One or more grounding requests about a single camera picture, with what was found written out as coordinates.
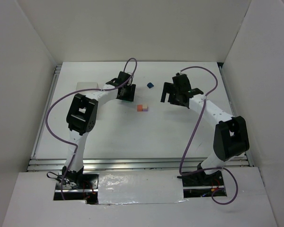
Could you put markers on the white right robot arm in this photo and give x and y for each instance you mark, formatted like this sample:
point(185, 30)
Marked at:
point(230, 133)

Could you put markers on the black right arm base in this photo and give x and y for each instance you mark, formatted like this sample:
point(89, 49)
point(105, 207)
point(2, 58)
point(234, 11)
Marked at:
point(202, 179)

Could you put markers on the aluminium front rail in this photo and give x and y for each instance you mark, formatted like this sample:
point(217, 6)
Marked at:
point(42, 165)

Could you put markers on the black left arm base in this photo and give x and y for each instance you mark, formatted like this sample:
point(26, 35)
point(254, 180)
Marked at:
point(86, 183)

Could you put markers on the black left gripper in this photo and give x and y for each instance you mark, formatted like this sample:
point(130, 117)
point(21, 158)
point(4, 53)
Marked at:
point(126, 92)

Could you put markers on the aluminium left rail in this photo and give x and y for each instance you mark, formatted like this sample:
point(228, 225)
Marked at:
point(47, 105)

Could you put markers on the blue wood block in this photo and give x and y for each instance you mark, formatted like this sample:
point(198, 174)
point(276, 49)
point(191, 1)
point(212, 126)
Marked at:
point(150, 85)

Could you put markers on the silver foil sheet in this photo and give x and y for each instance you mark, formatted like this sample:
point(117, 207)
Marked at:
point(139, 187)

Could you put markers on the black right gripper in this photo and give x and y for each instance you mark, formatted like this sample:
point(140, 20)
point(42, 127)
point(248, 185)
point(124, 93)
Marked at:
point(171, 95)

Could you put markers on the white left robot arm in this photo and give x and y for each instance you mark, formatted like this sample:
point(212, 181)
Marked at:
point(81, 119)

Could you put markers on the orange wood cube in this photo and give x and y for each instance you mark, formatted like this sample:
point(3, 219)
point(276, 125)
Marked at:
point(139, 108)

